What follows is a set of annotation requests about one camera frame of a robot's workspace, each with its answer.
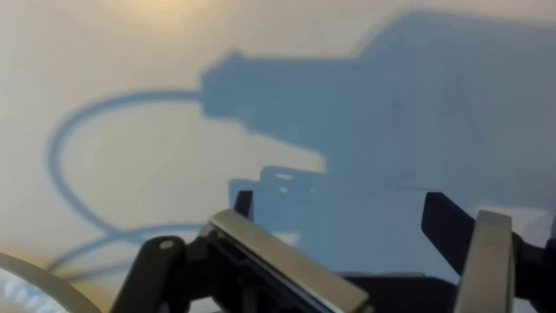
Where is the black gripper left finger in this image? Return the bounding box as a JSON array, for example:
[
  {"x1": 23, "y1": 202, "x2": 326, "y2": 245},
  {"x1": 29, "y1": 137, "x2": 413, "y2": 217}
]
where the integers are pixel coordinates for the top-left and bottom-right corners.
[{"x1": 109, "y1": 191, "x2": 371, "y2": 313}]

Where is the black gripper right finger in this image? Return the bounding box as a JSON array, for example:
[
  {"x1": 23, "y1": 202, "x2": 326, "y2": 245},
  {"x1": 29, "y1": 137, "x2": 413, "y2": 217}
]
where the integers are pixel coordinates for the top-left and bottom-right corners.
[{"x1": 420, "y1": 191, "x2": 556, "y2": 313}]

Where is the white paper plate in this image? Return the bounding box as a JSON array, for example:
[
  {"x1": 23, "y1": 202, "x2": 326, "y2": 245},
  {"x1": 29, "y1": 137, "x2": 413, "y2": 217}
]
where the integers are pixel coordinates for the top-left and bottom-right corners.
[{"x1": 0, "y1": 254, "x2": 100, "y2": 313}]

